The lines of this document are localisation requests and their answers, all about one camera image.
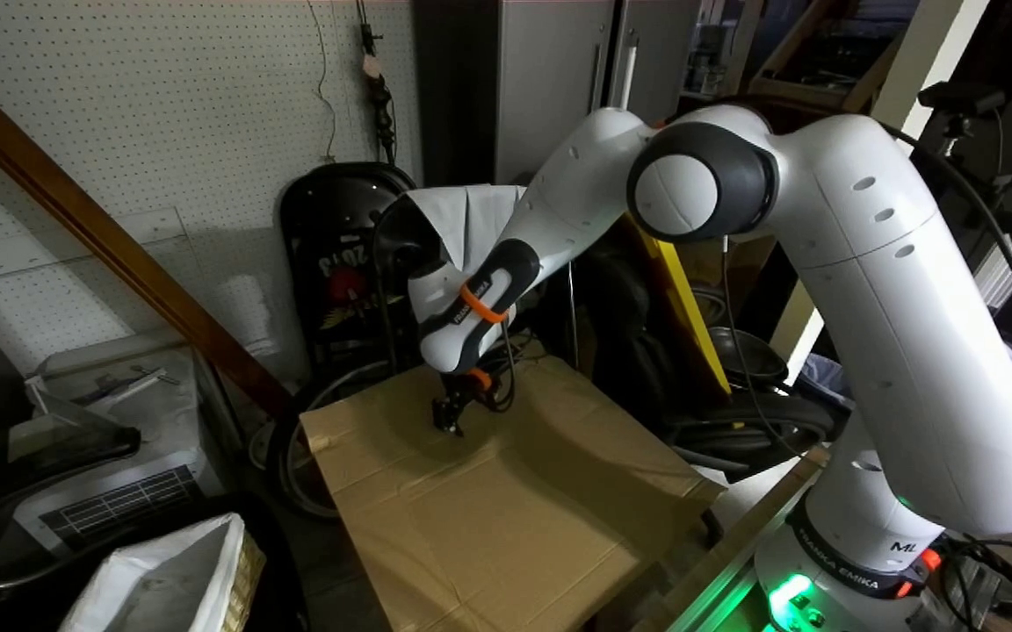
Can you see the brown cardboard sheet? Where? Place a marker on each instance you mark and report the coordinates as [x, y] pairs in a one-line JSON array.
[[523, 522]]

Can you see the white cloth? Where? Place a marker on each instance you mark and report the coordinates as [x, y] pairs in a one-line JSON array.
[[464, 222]]

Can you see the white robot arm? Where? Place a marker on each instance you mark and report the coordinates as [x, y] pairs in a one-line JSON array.
[[928, 438]]

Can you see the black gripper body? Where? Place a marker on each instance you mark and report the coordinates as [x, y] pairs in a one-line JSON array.
[[488, 385]]

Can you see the white air conditioner unit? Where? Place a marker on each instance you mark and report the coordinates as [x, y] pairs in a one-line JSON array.
[[122, 438]]

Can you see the brown wooden plank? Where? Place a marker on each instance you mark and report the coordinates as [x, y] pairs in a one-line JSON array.
[[85, 217]]

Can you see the bicycle wheel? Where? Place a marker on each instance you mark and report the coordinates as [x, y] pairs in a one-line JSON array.
[[291, 455]]

